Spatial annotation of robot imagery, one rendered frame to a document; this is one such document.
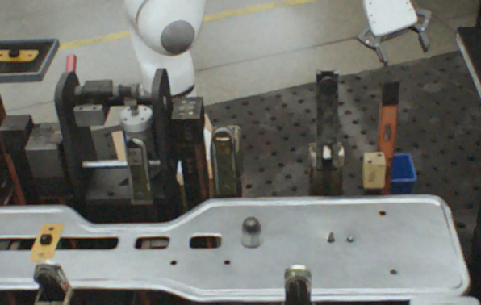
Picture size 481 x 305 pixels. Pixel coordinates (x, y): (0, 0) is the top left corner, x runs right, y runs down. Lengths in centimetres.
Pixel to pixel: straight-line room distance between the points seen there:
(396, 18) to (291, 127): 47
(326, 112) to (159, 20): 41
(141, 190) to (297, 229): 29
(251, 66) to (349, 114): 165
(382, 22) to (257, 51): 213
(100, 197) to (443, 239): 61
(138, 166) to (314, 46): 256
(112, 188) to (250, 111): 72
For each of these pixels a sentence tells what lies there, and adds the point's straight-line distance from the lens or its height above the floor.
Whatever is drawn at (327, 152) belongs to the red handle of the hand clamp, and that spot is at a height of 107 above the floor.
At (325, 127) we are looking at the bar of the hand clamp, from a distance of 116.
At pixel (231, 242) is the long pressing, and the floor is 100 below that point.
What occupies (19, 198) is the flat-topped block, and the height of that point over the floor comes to 83.
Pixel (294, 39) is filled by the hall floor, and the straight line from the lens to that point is 375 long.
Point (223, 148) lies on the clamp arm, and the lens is 118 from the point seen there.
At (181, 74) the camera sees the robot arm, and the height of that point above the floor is 103.
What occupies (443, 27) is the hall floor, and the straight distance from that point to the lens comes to 392.
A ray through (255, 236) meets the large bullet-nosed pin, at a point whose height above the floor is 102.
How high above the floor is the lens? 179
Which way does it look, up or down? 38 degrees down
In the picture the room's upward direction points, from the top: 5 degrees counter-clockwise
